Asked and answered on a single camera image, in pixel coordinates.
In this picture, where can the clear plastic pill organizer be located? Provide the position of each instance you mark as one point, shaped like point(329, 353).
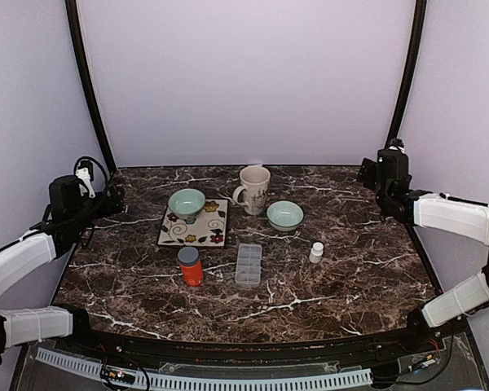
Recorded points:
point(249, 265)

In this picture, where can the right black frame post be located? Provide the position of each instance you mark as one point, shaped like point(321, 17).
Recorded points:
point(414, 44)

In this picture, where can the black front table rail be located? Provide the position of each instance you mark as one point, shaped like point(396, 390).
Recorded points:
point(381, 347)

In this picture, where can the small circuit board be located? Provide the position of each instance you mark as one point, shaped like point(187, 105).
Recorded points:
point(116, 374)

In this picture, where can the small white pill bottle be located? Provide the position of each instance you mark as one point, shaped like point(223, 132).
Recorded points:
point(317, 251)

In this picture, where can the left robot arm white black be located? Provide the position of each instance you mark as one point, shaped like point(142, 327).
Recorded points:
point(74, 206)

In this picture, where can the black frame post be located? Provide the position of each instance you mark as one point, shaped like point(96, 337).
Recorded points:
point(414, 44)
point(88, 89)

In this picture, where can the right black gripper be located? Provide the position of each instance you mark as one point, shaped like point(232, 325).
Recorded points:
point(368, 165)

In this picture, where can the celadon bowl on tray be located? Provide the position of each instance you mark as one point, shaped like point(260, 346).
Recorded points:
point(187, 203)

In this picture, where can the left black frame post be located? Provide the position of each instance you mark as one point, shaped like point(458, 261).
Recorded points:
point(88, 89)

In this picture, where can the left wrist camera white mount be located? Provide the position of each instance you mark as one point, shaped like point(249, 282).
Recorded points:
point(84, 172)

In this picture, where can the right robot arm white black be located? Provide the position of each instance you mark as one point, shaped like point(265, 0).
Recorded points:
point(388, 176)

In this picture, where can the orange bottle grey cap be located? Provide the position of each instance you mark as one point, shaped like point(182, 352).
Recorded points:
point(191, 267)

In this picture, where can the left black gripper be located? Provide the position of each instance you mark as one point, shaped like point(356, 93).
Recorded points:
point(116, 202)

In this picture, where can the cream ceramic mug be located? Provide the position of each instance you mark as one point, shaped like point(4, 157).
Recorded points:
point(251, 194)

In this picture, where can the celadon bowl on table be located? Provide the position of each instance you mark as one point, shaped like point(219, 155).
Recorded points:
point(285, 216)

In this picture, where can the square floral ceramic tray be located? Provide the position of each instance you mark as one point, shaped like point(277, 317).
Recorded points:
point(208, 229)

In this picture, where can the white slotted cable duct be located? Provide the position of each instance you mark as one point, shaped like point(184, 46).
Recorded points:
point(89, 368)

